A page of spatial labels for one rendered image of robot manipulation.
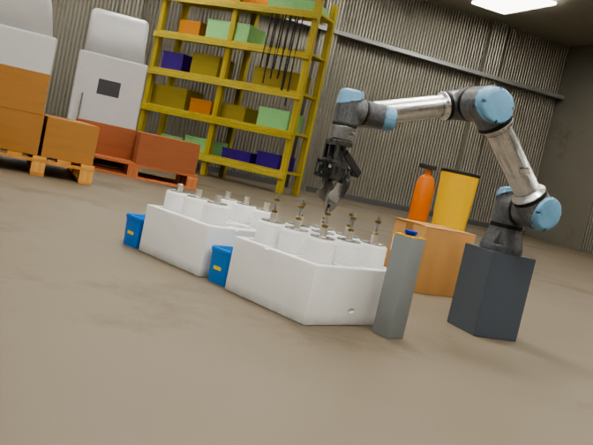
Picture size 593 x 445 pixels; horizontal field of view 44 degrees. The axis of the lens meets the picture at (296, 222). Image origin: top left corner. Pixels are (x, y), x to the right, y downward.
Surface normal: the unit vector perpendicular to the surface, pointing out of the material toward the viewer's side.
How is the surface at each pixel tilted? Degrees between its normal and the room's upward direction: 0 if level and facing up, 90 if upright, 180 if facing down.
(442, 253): 90
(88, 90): 90
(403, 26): 90
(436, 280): 90
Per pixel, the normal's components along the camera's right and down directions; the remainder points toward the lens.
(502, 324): 0.33, 0.15
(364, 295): 0.66, 0.21
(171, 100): -0.49, -0.04
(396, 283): -0.72, -0.10
